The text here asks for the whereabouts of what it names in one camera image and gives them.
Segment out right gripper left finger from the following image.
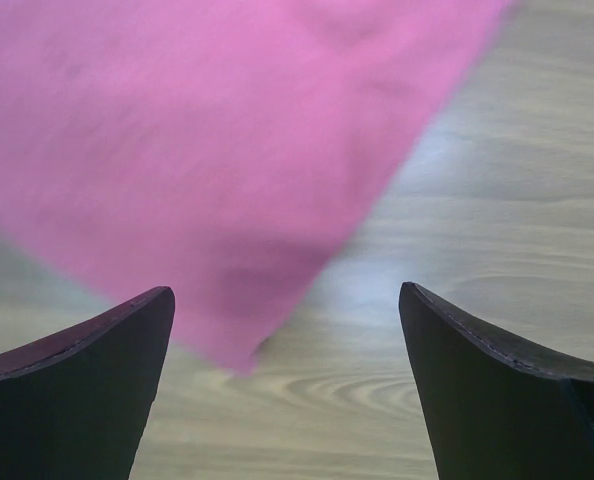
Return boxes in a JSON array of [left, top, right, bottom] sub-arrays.
[[0, 287, 175, 479]]

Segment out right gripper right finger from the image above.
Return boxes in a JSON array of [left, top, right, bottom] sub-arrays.
[[399, 282, 594, 480]]

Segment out pink red t shirt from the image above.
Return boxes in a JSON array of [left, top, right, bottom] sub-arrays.
[[0, 1, 507, 371]]

